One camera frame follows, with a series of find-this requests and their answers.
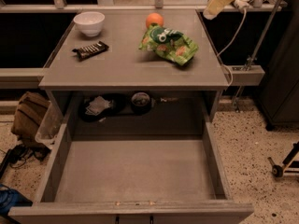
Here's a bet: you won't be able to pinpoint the white ceramic bowl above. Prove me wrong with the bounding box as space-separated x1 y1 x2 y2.
73 11 105 37

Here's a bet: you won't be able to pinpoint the orange fruit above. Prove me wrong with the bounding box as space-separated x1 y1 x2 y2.
146 13 164 28

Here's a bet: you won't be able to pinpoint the metal tripod pole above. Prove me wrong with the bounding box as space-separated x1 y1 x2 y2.
232 0 282 112

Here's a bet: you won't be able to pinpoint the black cables on floor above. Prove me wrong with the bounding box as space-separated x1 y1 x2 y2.
0 143 51 181

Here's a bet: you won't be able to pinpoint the dark chocolate bar wrapper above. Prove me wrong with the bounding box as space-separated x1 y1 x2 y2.
73 41 109 60

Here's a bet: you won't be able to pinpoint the black wheeled stand leg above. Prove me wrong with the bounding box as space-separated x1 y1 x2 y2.
267 142 299 177

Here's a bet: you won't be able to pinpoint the brown backpack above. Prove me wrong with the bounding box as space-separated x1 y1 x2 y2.
11 91 50 147

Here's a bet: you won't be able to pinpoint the grey cabinet counter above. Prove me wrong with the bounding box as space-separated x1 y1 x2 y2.
39 9 228 122

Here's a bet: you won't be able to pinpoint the black pan with papers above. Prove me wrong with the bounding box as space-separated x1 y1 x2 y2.
78 93 126 122

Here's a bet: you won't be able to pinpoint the clear plastic bin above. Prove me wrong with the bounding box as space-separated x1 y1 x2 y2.
36 104 63 149

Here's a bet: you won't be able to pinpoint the white power adapter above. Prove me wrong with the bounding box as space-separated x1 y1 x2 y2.
234 0 251 13

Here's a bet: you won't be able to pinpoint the green rice chip bag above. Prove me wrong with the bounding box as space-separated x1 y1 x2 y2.
139 23 199 66

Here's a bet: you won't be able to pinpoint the open grey top drawer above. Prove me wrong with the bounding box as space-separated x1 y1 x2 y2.
7 95 255 224

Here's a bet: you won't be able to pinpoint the small black pot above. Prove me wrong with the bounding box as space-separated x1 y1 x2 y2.
130 91 153 115

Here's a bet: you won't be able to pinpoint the white power cable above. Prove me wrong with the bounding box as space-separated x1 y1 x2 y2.
216 7 249 88

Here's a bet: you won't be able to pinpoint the blue bag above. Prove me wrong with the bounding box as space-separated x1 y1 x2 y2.
0 184 33 216

